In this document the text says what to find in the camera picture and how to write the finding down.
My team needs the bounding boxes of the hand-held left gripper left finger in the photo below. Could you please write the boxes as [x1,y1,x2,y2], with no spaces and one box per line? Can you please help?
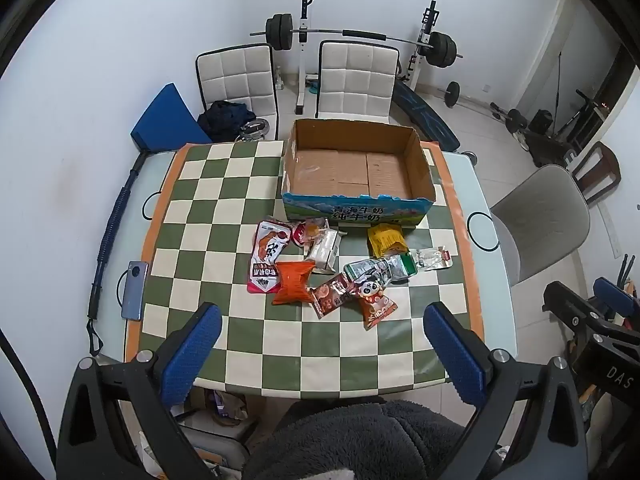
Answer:
[57,302,223,480]

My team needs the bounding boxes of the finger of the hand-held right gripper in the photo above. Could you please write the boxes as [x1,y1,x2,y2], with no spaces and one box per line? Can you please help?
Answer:
[542,281,607,335]
[593,255,640,332]

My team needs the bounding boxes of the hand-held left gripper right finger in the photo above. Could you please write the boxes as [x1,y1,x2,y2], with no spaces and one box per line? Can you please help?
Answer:
[423,301,588,480]

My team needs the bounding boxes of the yellow snack packet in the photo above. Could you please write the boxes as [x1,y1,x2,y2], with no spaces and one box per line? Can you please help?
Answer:
[367,224,409,257]

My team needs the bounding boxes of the orange lollipop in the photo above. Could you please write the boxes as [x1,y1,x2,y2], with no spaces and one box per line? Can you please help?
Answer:
[303,218,332,247]

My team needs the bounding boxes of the printed cardboard box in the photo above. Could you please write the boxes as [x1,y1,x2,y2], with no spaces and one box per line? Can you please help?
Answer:
[281,119,435,231]

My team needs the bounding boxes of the grey stool with clutter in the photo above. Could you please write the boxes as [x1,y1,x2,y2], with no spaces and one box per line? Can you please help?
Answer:
[137,389,262,480]

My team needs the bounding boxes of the blue smartphone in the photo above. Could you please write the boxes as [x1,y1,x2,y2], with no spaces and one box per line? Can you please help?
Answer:
[121,260,149,321]

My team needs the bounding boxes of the red panda print packet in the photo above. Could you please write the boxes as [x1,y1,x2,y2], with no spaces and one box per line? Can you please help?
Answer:
[351,281,399,331]

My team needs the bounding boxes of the grey shell chair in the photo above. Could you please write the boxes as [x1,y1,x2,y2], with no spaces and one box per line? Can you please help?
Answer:
[489,164,591,288]

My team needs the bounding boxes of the clear packet with red tip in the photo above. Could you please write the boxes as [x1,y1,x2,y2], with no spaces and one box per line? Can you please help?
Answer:
[410,245,454,271]

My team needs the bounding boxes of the silver green snack packet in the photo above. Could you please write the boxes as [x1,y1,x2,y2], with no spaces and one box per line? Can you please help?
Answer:
[343,254,417,286]

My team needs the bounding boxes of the green white checkered tablecloth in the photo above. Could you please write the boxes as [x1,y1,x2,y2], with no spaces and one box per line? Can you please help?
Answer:
[125,140,485,394]

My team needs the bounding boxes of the red white snack packet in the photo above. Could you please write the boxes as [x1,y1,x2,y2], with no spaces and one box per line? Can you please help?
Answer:
[248,219,293,295]

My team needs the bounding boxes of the orange snack packet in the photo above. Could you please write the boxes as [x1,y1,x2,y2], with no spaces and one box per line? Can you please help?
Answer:
[272,260,317,307]

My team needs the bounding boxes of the brown wooden chair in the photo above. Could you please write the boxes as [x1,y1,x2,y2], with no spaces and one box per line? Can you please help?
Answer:
[571,141,623,205]

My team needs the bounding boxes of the brown red snack packet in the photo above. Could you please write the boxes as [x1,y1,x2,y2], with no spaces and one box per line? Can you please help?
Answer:
[310,272,359,320]

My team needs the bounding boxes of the black scooter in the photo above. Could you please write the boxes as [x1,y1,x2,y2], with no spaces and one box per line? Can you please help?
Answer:
[554,89,610,138]

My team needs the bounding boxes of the pile of black weights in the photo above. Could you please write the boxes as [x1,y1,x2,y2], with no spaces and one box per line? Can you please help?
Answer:
[490,102,576,168]

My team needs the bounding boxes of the blue wedge cushion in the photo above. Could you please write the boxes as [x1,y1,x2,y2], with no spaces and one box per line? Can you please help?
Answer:
[130,83,214,152]

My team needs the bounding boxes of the black weight bench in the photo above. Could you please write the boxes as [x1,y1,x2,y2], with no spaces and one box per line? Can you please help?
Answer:
[392,81,461,152]

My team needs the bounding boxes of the dark blue clothing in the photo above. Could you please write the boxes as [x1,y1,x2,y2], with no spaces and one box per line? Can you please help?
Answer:
[197,100,257,143]

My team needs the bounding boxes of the black dumbbell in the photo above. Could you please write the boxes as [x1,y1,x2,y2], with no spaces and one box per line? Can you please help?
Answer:
[437,81,476,109]

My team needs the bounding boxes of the white quilted chair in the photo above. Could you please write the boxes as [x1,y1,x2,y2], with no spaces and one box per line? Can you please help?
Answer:
[195,44,280,141]
[316,40,401,123]

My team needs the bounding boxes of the white barbell rack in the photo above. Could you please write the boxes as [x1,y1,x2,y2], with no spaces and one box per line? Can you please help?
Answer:
[294,0,440,115]

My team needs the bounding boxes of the barbell with black plates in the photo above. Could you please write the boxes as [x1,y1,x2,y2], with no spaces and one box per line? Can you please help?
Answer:
[249,12,464,69]

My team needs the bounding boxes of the black cable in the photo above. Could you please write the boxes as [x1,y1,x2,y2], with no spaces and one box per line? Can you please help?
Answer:
[0,329,57,480]

